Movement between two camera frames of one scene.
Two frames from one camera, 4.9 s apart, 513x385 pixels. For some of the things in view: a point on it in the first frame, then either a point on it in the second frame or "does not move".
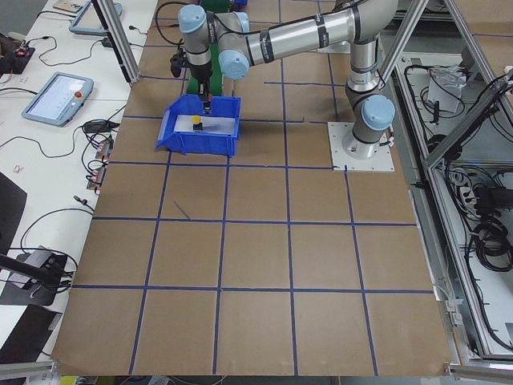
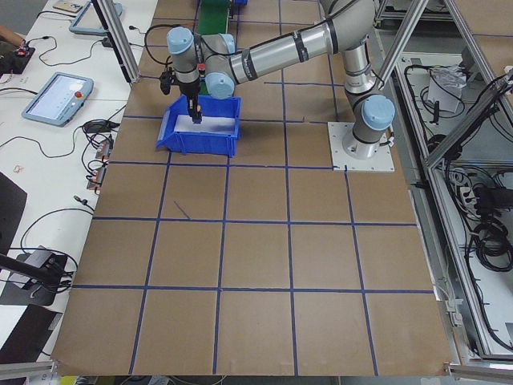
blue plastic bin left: [200, 143] does not move
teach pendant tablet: [58, 99] does not move
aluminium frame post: [111, 23] does not move
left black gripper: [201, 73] → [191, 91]
